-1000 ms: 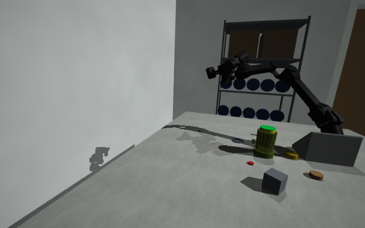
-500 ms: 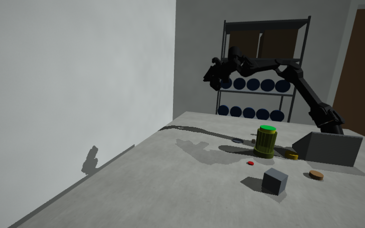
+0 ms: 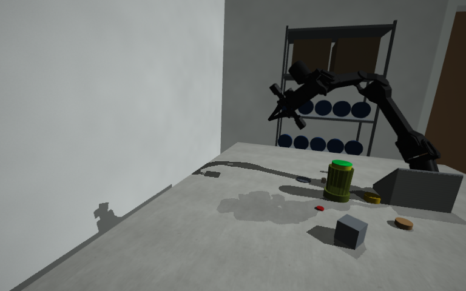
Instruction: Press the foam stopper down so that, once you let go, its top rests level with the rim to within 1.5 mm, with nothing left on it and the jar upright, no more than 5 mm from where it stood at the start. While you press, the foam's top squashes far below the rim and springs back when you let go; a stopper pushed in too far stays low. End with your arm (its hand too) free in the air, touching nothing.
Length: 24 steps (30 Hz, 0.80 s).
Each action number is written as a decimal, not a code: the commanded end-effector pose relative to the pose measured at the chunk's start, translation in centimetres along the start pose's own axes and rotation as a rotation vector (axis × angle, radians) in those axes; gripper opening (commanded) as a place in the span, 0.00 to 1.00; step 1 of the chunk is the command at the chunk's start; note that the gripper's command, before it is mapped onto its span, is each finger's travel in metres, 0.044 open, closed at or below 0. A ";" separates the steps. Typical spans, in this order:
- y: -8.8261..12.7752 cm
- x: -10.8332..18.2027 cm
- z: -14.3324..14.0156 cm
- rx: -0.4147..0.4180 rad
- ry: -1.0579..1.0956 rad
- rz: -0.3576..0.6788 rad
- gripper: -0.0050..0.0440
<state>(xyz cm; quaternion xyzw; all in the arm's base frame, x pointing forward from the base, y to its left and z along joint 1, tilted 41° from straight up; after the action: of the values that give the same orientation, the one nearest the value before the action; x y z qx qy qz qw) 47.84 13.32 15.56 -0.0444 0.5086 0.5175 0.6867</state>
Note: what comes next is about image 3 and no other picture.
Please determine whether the tan round disc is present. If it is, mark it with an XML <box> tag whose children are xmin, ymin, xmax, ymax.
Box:
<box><xmin>394</xmin><ymin>217</ymin><xmax>413</xmax><ymax>230</ymax></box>

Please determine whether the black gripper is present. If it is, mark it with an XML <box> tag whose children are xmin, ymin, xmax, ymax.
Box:
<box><xmin>268</xmin><ymin>84</ymin><xmax>309</xmax><ymax>129</ymax></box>

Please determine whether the yellow short cylinder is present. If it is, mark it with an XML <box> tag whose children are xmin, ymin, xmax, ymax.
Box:
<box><xmin>363</xmin><ymin>192</ymin><xmax>381</xmax><ymax>204</ymax></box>

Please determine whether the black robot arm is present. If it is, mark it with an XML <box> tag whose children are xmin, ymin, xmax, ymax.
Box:
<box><xmin>288</xmin><ymin>60</ymin><xmax>441</xmax><ymax>172</ymax></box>

